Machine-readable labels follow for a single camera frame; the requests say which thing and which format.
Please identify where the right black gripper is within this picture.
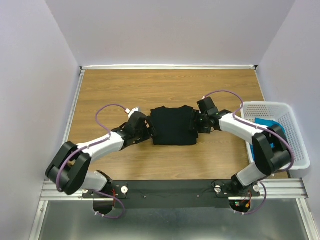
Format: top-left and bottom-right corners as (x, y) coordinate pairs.
(186, 109), (211, 134)

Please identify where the black t shirt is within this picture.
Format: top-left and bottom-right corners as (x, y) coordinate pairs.
(150, 105), (199, 146)

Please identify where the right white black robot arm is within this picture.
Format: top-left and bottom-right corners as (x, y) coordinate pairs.
(192, 109), (295, 196)

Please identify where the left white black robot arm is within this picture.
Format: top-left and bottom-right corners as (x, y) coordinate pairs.
(45, 111), (155, 198)

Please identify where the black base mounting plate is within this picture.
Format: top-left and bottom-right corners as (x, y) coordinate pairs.
(87, 179), (261, 210)

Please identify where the blue t shirt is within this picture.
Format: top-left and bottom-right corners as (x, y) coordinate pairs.
(250, 117), (286, 161)

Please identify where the white plastic basket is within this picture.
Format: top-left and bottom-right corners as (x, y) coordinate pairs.
(240, 101), (310, 170)

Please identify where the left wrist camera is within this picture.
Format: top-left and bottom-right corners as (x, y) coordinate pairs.
(125, 107), (140, 118)

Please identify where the aluminium back rail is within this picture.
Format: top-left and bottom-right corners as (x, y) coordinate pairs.
(81, 64), (256, 70)

